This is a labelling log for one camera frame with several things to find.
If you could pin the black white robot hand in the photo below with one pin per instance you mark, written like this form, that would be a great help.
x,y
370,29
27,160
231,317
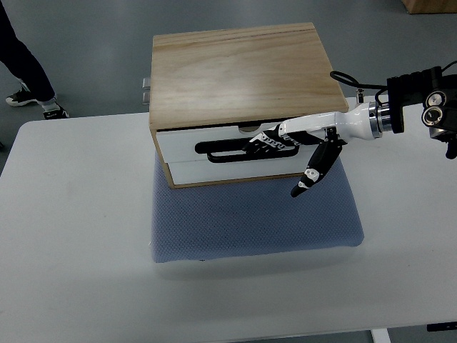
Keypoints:
x,y
329,132

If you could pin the white drawer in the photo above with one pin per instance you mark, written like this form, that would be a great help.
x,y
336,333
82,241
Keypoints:
x,y
178,145

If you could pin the black drawer handle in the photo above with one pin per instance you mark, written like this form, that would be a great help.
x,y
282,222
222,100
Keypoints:
x,y
231,150

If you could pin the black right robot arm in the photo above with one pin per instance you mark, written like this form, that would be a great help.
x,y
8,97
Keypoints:
x,y
435,91

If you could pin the wooden drawer cabinet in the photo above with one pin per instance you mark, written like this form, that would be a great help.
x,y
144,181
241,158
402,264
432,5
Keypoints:
x,y
243,77

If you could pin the wooden box corner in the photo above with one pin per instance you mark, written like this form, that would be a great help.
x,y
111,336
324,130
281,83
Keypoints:
x,y
430,6

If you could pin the blue grey foam cushion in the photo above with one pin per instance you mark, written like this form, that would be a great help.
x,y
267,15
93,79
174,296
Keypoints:
x,y
252,218

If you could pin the white table leg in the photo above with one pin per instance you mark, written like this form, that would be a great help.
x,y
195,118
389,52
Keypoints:
x,y
380,336

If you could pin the black table control panel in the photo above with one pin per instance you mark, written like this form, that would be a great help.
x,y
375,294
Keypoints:
x,y
441,327

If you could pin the person legs and shoes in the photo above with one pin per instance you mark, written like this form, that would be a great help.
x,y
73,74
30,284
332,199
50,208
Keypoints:
x,y
35,85

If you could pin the metal clamp bracket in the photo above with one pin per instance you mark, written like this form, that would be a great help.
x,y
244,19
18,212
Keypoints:
x,y
146,86

